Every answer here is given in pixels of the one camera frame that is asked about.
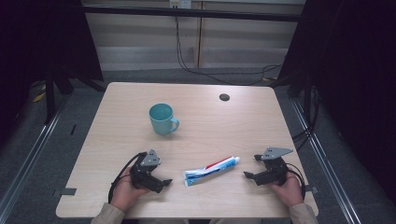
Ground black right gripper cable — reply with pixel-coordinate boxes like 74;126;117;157
284;162;307;201

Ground person's left hand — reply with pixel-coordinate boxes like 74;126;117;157
110;167;150;215

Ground metal floor rail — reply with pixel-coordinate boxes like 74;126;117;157
0;94;70;220
290;98;363;224

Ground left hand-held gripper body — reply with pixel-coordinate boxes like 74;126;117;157
130;148;164;194

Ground black metal stand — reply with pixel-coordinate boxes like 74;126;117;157
44;66;106;125

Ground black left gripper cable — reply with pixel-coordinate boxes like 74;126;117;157
107;151;148;204

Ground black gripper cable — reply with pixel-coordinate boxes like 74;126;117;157
107;151;148;204
284;162;307;201

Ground teal cup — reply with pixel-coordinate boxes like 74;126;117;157
148;103;180;136

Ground long black power cable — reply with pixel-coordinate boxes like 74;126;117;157
173;7;283;87

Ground yellow floor scrap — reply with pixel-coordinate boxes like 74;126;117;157
31;85;47;104

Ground person's right hand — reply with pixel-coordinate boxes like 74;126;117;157
270;172;304;208

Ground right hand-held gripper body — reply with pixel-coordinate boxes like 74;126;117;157
254;147;294;187

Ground white wall power outlet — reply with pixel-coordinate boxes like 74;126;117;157
169;0;192;9

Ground white blue toothpaste tube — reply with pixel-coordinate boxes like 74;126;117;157
183;156;241;188

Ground black horizontal bar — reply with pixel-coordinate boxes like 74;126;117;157
82;4;304;23

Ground bundle of black cables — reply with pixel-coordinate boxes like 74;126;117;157
290;86;322;151

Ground dark curtain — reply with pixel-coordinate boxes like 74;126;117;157
0;0;105;147
276;0;396;204

